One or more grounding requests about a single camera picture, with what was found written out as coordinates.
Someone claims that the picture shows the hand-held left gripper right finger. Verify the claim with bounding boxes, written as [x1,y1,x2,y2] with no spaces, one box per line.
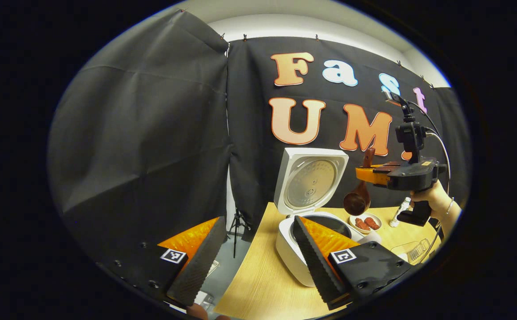
[293,216,412,311]

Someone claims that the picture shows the white rice cooker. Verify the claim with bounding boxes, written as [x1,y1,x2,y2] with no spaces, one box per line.
[273,148,381,287]

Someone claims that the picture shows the black backdrop cloth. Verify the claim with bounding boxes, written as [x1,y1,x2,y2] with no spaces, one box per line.
[48,9,470,267]

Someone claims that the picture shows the brown wooden spoon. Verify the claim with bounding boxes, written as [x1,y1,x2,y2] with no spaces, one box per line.
[343,148,376,216]

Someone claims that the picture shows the black tripod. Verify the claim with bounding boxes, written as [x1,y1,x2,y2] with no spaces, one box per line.
[228,208,253,259]

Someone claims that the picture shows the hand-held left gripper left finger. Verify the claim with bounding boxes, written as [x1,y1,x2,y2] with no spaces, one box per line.
[96,216,228,307]

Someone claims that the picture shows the white green milk bottle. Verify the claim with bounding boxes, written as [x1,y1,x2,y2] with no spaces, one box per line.
[390,197,412,228]

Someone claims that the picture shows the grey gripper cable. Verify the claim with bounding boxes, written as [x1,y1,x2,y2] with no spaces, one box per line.
[412,101,453,184]

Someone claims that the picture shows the clear lidded rice box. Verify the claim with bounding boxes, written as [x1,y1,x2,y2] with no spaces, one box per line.
[391,239,432,264]

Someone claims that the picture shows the white round plate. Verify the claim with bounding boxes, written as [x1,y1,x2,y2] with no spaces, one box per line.
[349,212,383,235]

